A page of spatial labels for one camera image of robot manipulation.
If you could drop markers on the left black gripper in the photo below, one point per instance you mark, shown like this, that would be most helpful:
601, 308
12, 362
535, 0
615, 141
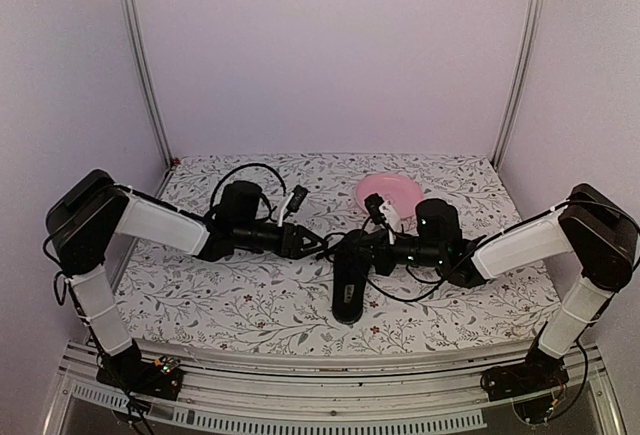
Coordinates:
292, 245

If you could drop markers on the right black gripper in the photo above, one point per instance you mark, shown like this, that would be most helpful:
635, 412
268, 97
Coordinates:
380, 255

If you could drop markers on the black shoelace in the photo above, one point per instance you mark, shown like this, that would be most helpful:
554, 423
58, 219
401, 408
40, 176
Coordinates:
336, 244

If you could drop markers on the black shoe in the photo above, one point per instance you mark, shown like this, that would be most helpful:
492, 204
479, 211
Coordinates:
351, 265

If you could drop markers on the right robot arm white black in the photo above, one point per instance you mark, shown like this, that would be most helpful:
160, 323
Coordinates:
601, 235

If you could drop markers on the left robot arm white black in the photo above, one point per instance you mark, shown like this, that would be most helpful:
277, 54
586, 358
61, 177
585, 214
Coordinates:
83, 222

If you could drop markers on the pink plate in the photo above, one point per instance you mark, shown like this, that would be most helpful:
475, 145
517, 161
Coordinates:
401, 192

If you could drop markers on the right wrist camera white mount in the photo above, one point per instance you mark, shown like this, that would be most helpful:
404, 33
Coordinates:
383, 214

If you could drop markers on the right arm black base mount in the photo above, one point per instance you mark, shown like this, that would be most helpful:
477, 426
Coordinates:
531, 375

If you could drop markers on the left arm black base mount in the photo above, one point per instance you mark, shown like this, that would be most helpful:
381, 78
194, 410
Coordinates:
134, 376

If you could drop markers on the right aluminium frame post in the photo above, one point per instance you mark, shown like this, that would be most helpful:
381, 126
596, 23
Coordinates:
532, 18

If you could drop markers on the aluminium frame post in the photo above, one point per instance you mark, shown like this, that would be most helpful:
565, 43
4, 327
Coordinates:
532, 18
135, 35

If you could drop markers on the left aluminium frame post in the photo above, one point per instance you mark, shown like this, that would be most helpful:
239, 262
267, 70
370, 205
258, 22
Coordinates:
135, 35

